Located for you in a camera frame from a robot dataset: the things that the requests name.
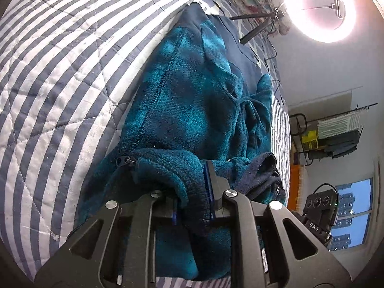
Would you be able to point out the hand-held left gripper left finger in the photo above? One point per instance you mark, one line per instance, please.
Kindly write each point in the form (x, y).
(165, 209)

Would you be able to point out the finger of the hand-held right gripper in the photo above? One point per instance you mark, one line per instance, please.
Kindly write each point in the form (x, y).
(278, 190)

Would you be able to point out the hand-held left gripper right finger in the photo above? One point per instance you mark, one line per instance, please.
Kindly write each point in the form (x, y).
(209, 192)

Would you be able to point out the teal plaid fleece jacket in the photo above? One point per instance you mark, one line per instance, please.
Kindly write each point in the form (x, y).
(186, 111)

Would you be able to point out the black clothes rack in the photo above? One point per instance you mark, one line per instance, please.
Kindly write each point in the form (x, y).
(300, 132)

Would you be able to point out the dark grey hanging clothes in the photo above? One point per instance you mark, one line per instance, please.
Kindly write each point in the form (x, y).
(336, 147)

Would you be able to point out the orange furniture edge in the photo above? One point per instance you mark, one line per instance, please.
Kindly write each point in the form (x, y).
(295, 186)

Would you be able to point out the window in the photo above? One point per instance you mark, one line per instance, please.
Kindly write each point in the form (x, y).
(357, 204)

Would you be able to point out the yellow box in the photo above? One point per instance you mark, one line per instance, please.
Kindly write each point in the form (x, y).
(310, 140)

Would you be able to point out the striped hanging cloth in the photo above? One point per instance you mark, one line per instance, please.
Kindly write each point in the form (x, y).
(339, 124)

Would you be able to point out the black light tripod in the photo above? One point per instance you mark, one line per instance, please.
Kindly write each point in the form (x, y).
(255, 31)

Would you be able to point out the striped quilted bed cover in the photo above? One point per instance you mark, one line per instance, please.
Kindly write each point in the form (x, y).
(60, 66)

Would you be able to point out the phone holder clamp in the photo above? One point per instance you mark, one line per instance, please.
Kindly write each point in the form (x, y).
(340, 7)

